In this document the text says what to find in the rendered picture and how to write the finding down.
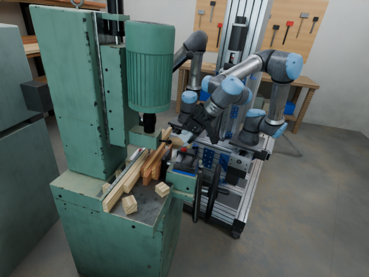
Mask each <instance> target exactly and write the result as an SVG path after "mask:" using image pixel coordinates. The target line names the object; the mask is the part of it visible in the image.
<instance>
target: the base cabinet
mask: <svg viewBox="0 0 369 277"><path fill-rule="evenodd" d="M54 201H55V204H56V206H57V210H58V213H59V216H60V220H61V223H62V225H63V228H64V231H65V235H66V238H67V241H68V244H69V247H70V251H71V254H72V257H73V259H74V262H75V266H76V269H77V272H78V273H80V274H82V275H85V276H88V277H167V274H168V271H169V268H170V265H171V262H172V259H173V256H174V253H175V249H176V246H177V243H178V238H179V233H180V226H181V218H182V210H183V202H184V200H182V199H179V198H177V199H176V202H175V204H174V206H173V209H172V211H171V213H170V216H169V218H168V220H167V223H166V225H165V228H164V231H163V232H161V231H158V230H156V232H155V234H154V236H153V237H150V236H147V235H143V234H140V233H137V232H134V231H131V230H128V229H125V228H122V227H119V226H116V225H113V224H110V223H106V222H104V221H102V219H101V214H100V212H98V211H96V210H92V209H89V208H86V207H83V206H79V205H76V204H73V203H70V202H67V201H63V200H60V199H58V198H55V197H54Z"/></svg>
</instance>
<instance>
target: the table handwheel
mask: <svg viewBox="0 0 369 277"><path fill-rule="evenodd" d="M221 168H222V165H221V164H220V163H218V164H217V165H216V168H215V172H214V177H213V181H212V185H210V186H209V187H206V186H202V190H201V193H203V194H206V195H207V197H208V198H209V199H208V204H207V207H206V211H205V216H204V222H205V223H208V222H209V221H210V218H211V214H212V211H213V207H214V202H215V200H216V199H217V196H218V192H217V188H218V184H219V179H220V174H221Z"/></svg>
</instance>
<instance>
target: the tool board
mask: <svg viewBox="0 0 369 277"><path fill-rule="evenodd" d="M226 4H227V0H197V2H196V8H195V18H194V28H193V32H194V31H197V30H202V31H204V32H205V33H206V34H207V36H208V42H207V44H206V51H213V52H219V46H220V40H221V33H222V27H223V21H224V17H225V10H226ZM328 4H329V1H323V0H273V5H272V8H271V13H270V16H269V20H268V23H267V27H266V31H265V35H264V39H263V42H262V46H261V51H262V50H266V49H275V50H279V51H285V52H293V53H296V54H299V55H301V56H302V58H303V64H306V61H307V59H308V56H309V54H310V51H311V48H312V45H313V43H314V40H315V38H316V35H317V33H318V30H319V28H320V25H321V22H322V19H323V17H324V14H325V12H326V9H327V7H328Z"/></svg>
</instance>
